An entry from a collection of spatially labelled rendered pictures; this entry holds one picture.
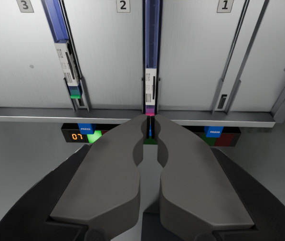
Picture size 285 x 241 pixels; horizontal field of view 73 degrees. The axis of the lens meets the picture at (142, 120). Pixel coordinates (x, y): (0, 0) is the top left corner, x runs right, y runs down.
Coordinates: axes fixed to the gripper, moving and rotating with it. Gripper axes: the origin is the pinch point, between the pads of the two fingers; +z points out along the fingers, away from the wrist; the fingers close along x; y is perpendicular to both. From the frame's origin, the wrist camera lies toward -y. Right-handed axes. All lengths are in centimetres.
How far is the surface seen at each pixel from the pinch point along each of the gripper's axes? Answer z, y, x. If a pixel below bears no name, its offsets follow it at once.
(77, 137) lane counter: 20.1, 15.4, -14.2
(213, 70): 15.2, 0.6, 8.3
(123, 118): 15.0, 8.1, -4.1
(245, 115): 16.3, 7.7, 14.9
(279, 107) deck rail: 15.4, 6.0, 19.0
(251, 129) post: 77, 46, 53
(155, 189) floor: 61, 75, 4
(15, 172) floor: 65, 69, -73
